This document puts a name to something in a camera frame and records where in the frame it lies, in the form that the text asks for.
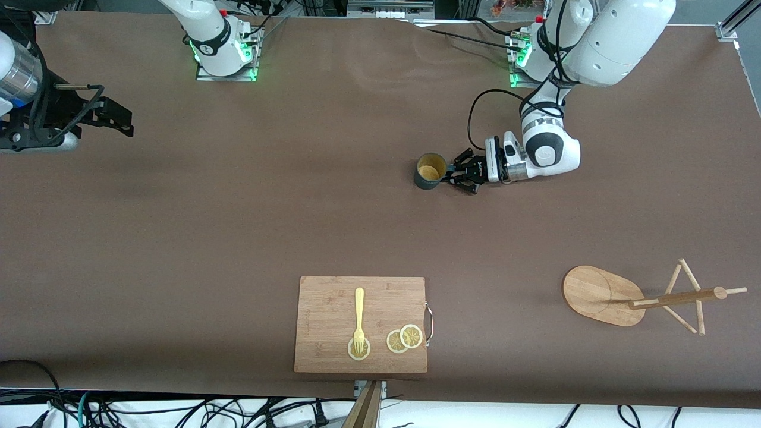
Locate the aluminium corner bracket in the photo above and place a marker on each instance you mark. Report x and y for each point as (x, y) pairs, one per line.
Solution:
(46, 16)

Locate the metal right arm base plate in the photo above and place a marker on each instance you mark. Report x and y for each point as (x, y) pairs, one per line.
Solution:
(229, 76)

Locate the teal ribbed cup yellow inside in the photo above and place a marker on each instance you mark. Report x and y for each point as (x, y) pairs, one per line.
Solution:
(420, 179)

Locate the small metal table bracket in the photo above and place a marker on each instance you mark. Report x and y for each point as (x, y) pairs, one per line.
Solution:
(383, 389)

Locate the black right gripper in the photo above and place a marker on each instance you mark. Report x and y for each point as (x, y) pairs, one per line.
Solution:
(43, 116)

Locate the colourful snack packet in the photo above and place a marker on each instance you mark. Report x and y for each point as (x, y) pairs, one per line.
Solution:
(517, 5)

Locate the lemon slice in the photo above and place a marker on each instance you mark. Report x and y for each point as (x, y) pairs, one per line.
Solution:
(393, 343)
(411, 336)
(359, 356)

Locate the aluminium frame profile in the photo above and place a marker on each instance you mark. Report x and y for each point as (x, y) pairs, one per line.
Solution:
(728, 31)

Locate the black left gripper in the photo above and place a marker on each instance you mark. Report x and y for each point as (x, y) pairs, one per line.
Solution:
(474, 170)

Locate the wooden strip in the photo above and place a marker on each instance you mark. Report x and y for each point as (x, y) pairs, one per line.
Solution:
(365, 410)

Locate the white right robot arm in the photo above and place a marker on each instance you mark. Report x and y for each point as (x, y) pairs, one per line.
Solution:
(211, 41)

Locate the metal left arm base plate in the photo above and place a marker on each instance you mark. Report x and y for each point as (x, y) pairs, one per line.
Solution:
(516, 80)

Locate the grey power strip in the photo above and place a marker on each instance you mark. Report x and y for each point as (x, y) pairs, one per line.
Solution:
(389, 10)

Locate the wooden mug rack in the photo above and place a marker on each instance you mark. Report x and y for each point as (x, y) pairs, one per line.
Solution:
(594, 294)

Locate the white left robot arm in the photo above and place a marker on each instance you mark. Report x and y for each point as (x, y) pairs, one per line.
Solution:
(618, 41)

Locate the yellow plastic fork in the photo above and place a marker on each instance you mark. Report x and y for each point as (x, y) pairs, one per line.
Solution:
(359, 309)

